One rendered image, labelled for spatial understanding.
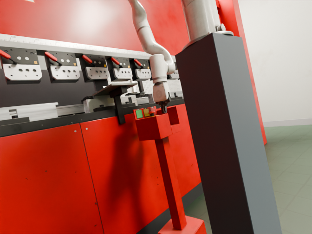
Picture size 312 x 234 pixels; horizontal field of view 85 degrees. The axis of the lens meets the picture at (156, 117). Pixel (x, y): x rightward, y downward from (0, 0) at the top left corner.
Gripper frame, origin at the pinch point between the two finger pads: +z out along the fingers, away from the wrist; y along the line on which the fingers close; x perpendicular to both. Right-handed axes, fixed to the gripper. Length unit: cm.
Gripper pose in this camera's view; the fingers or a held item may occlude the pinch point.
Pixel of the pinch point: (164, 109)
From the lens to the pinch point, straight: 101.7
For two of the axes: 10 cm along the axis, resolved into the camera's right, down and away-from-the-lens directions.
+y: 7.6, -0.7, -6.5
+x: 6.3, -1.4, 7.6
